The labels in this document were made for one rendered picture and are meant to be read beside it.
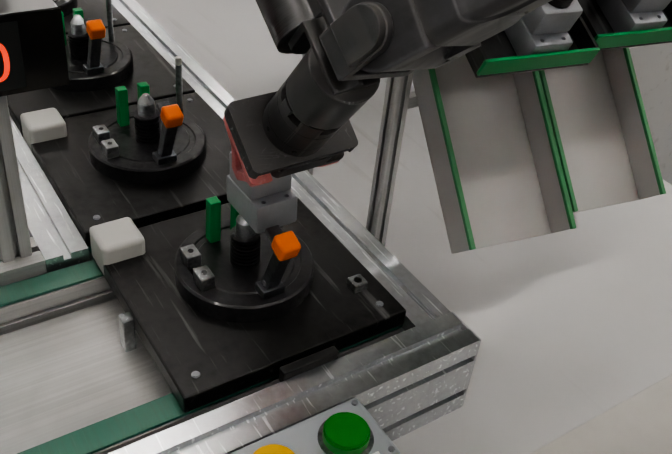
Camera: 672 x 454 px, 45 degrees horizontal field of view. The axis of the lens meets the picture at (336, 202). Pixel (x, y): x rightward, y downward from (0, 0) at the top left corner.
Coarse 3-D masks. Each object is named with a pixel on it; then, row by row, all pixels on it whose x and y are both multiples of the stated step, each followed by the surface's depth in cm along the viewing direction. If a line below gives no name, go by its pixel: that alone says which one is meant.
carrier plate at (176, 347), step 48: (336, 240) 89; (144, 288) 80; (336, 288) 82; (384, 288) 83; (144, 336) 75; (192, 336) 75; (240, 336) 76; (288, 336) 76; (336, 336) 77; (192, 384) 70; (240, 384) 72
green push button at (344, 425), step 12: (336, 420) 68; (348, 420) 68; (360, 420) 69; (324, 432) 67; (336, 432) 67; (348, 432) 67; (360, 432) 68; (336, 444) 66; (348, 444) 66; (360, 444) 67
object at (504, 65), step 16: (576, 32) 80; (480, 48) 74; (496, 48) 78; (512, 48) 78; (576, 48) 80; (592, 48) 78; (480, 64) 74; (496, 64) 74; (512, 64) 75; (528, 64) 76; (544, 64) 77; (560, 64) 78; (576, 64) 79
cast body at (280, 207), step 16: (272, 176) 74; (288, 176) 75; (240, 192) 76; (256, 192) 74; (272, 192) 75; (288, 192) 76; (240, 208) 77; (256, 208) 73; (272, 208) 74; (288, 208) 75; (256, 224) 74; (272, 224) 75
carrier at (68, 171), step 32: (192, 96) 112; (32, 128) 98; (64, 128) 100; (96, 128) 96; (128, 128) 100; (160, 128) 100; (192, 128) 101; (224, 128) 106; (64, 160) 96; (96, 160) 94; (128, 160) 94; (160, 160) 93; (192, 160) 96; (224, 160) 99; (64, 192) 91; (96, 192) 92; (128, 192) 92; (160, 192) 93; (192, 192) 93; (224, 192) 94; (96, 224) 87
